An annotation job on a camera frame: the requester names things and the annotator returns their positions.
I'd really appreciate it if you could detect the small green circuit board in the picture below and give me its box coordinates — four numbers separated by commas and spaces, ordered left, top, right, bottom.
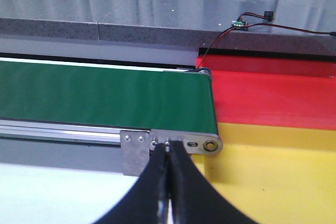
232, 18, 248, 30

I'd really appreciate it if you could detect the small black sensor block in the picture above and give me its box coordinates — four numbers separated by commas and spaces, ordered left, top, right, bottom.
264, 11, 274, 22

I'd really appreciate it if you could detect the grey stone counter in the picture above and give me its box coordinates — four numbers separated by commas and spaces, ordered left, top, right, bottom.
1, 0, 335, 56

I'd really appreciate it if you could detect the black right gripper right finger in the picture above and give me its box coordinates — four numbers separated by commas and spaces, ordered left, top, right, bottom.
170, 141, 255, 223

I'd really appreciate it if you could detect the steel conveyor support bracket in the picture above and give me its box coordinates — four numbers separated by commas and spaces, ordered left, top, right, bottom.
120, 130, 150, 176

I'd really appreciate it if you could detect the yellow plastic tray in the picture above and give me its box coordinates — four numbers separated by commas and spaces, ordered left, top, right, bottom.
192, 123, 335, 223

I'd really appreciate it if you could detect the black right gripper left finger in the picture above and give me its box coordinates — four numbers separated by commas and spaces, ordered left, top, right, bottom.
96, 144, 168, 223

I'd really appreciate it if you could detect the red plastic tray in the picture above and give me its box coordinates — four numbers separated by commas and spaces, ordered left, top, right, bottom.
196, 55, 335, 130

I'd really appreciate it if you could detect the green conveyor belt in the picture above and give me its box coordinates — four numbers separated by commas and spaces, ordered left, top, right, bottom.
1, 61, 217, 134

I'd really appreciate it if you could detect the red black wire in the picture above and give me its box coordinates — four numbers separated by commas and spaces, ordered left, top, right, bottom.
197, 12, 336, 69

